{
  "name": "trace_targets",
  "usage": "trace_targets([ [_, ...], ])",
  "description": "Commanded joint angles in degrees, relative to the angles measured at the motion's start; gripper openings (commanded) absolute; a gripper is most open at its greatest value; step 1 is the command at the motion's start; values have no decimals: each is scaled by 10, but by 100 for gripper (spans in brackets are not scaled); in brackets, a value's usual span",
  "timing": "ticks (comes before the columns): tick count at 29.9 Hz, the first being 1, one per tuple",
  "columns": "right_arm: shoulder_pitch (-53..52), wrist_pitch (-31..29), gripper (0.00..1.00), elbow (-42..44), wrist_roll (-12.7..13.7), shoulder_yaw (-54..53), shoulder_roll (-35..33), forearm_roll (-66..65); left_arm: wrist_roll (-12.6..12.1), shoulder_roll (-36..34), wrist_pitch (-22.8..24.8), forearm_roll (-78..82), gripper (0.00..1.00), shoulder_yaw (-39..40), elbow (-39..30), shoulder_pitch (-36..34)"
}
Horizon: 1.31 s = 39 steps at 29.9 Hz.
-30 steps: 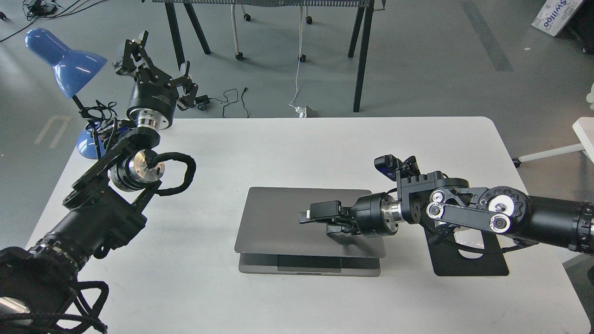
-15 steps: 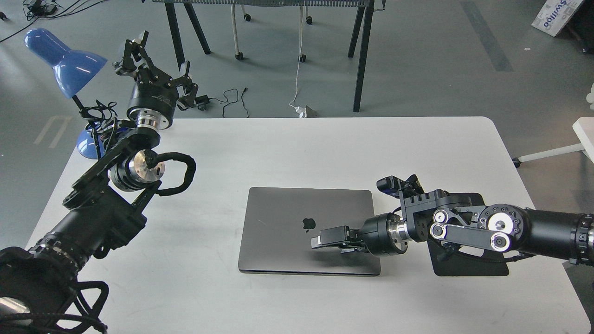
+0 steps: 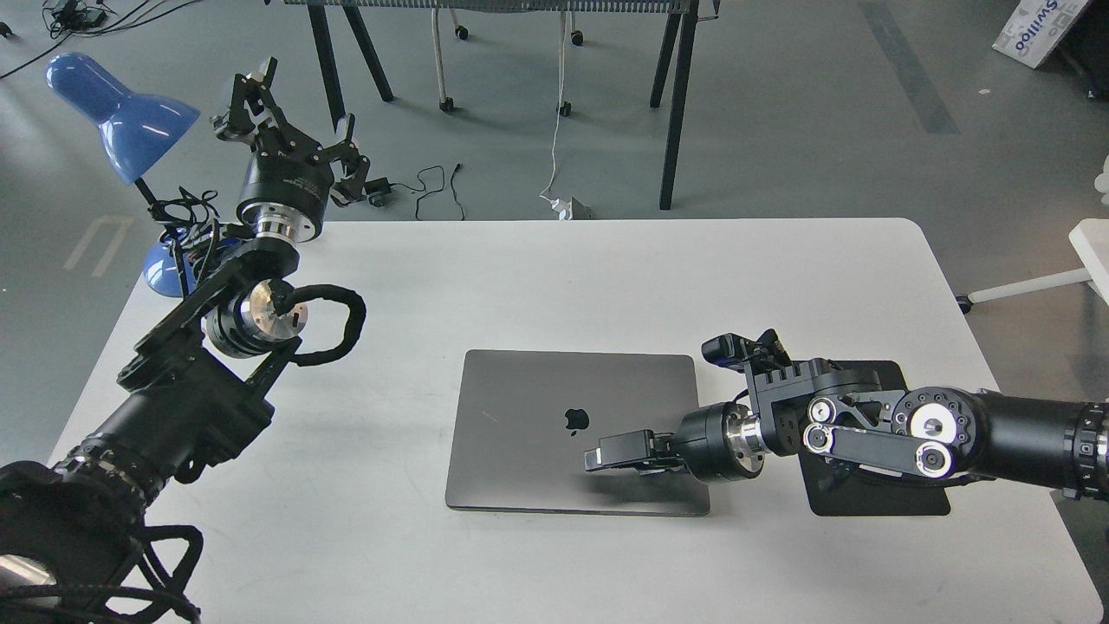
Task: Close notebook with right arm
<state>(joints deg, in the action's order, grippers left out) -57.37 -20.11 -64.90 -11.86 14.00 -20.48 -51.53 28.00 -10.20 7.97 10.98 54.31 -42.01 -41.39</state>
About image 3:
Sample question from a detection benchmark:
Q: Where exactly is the white cable with power strip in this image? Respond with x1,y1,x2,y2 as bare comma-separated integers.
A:
539,9,596,218

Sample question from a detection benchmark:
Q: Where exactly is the blue desk lamp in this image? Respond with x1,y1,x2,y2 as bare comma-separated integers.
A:
45,52,221,299

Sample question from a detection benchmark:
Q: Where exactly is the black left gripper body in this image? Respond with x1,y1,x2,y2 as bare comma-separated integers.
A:
237,151,335,241

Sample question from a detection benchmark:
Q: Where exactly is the grey laptop notebook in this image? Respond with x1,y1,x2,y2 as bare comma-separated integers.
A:
444,350,710,516

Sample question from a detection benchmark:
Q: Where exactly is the white furniture at right edge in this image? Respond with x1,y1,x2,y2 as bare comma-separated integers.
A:
956,154,1109,315

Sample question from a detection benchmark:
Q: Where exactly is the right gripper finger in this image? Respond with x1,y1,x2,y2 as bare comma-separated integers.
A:
606,459,685,477
586,430,672,471

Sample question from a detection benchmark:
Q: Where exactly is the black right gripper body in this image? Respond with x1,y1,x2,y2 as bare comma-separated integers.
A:
657,403,766,483

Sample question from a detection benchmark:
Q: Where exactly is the black mouse pad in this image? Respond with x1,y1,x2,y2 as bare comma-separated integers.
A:
797,360,952,516

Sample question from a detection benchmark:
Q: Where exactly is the black charger cable on floor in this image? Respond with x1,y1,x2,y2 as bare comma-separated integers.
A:
364,163,466,223

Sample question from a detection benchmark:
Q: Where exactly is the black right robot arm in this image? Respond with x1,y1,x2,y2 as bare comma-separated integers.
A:
586,330,1108,501

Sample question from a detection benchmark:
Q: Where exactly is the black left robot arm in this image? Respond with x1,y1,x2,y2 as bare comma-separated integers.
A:
3,53,369,623

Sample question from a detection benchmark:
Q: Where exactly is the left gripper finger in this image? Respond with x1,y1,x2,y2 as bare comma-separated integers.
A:
308,114,372,206
211,58,297,155

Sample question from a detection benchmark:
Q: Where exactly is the cardboard box with blue print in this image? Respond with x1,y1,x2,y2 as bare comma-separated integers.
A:
991,1,1092,68

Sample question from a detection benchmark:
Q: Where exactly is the black background table frame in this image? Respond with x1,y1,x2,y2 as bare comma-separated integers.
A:
284,0,722,211

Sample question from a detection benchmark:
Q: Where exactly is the black cables top left floor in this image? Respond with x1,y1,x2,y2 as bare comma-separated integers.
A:
0,0,204,81

